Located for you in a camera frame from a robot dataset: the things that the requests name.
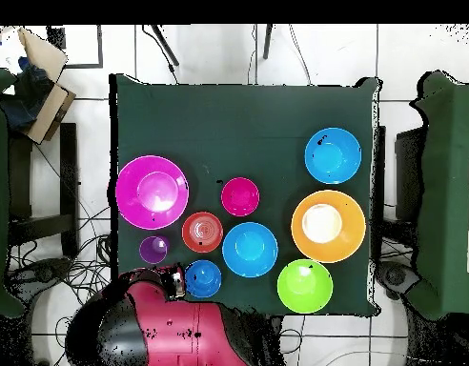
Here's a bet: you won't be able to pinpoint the cardboard box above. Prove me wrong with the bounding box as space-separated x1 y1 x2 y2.
0 27 77 146

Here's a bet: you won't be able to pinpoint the large orange bowl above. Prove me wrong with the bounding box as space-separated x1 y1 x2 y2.
290 189 368 265

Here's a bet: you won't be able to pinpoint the purple cup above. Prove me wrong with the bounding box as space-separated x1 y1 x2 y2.
138 234 171 265

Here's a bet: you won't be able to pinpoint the light blue bowl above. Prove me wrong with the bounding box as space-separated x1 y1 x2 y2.
303 127 363 185
221 221 279 278

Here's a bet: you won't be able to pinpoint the dark blue cloth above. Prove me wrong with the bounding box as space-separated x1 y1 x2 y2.
0 56 54 131

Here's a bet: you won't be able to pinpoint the dark green table cloth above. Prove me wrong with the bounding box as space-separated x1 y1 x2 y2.
109 72 382 317

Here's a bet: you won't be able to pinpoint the small dark blue bowl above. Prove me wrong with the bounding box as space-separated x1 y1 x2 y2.
184 259 223 299

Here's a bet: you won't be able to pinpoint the black rectangular frame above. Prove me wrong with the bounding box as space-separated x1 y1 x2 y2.
47 24 104 70

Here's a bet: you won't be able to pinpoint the small red-orange bowl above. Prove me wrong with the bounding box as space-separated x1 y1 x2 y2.
180 211 225 254

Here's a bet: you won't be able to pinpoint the black tripod leg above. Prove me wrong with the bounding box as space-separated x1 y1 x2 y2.
150 24 180 67
262 24 275 60

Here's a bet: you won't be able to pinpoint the tangle of cables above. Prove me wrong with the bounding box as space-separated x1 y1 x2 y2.
9 205 113 366

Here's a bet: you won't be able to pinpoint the small crimson bowl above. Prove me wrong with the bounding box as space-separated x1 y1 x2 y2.
219 176 261 217

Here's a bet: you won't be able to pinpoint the grey base with black knob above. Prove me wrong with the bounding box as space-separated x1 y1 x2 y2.
375 260 420 300
12 256 73 293

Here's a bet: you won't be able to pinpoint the large pink bowl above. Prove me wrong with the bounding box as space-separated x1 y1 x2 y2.
114 154 191 232

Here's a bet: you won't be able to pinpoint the green bowl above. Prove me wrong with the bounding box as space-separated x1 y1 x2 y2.
276 258 335 315

